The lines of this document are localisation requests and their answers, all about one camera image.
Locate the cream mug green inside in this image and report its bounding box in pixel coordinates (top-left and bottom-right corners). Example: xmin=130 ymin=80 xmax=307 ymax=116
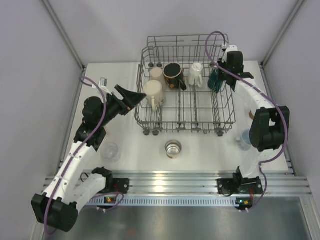
xmin=142 ymin=80 xmax=166 ymax=112

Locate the white cup teal base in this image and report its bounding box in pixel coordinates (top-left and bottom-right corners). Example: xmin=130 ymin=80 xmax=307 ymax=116
xmin=207 ymin=68 xmax=225 ymax=94

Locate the beige plain cup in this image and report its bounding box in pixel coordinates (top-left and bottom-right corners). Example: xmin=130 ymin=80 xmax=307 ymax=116
xmin=150 ymin=67 xmax=165 ymax=81

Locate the cream mug with handle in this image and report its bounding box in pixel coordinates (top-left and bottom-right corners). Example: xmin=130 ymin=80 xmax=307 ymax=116
xmin=187 ymin=62 xmax=204 ymax=88

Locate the clear glass tumbler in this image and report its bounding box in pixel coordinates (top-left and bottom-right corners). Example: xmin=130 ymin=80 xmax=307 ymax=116
xmin=100 ymin=142 xmax=121 ymax=163

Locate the grey wire dish rack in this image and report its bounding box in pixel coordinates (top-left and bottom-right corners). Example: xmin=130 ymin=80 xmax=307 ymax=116
xmin=133 ymin=33 xmax=236 ymax=137

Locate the black skull mug red inside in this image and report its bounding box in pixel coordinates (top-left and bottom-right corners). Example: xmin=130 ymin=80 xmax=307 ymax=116
xmin=163 ymin=62 xmax=187 ymax=91

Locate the light blue mug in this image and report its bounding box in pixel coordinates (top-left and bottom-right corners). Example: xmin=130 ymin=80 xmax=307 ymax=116
xmin=234 ymin=129 xmax=252 ymax=152

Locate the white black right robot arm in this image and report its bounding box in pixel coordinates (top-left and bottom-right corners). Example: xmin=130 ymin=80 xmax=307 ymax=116
xmin=31 ymin=85 xmax=146 ymax=232

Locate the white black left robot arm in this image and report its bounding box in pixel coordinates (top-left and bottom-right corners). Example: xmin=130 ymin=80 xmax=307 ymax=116
xmin=217 ymin=45 xmax=290 ymax=197

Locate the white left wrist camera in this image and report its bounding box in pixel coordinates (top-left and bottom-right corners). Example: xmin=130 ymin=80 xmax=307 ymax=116
xmin=221 ymin=45 xmax=238 ymax=63

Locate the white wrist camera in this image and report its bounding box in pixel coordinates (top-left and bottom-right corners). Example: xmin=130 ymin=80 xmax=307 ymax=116
xmin=221 ymin=45 xmax=238 ymax=63
xmin=91 ymin=77 xmax=114 ymax=95

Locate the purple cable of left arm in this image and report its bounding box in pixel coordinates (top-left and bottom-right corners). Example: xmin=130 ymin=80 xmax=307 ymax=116
xmin=204 ymin=31 xmax=288 ymax=212

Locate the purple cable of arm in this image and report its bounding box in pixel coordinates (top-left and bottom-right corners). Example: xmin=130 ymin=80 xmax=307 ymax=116
xmin=204 ymin=31 xmax=288 ymax=212
xmin=42 ymin=76 xmax=125 ymax=236

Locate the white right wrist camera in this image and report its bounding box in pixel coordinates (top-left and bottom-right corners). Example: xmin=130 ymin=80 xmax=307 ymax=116
xmin=91 ymin=77 xmax=114 ymax=95

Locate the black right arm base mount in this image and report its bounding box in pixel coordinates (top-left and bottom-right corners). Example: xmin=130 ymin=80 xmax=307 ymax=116
xmin=95 ymin=175 xmax=130 ymax=194

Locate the perforated blue-grey cable tray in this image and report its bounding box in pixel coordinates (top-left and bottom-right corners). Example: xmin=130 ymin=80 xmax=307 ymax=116
xmin=89 ymin=195 xmax=241 ymax=206

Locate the aluminium corner frame post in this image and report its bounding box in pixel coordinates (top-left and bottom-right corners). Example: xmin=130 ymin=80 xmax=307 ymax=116
xmin=39 ymin=0 xmax=85 ymax=71

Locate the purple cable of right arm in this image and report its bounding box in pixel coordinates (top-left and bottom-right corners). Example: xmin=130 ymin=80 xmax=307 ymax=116
xmin=42 ymin=76 xmax=125 ymax=236

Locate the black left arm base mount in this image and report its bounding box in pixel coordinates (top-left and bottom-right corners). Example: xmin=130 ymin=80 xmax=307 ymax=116
xmin=217 ymin=177 xmax=263 ymax=197

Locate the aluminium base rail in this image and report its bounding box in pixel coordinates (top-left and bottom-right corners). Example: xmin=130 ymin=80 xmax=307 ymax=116
xmin=113 ymin=171 xmax=312 ymax=197

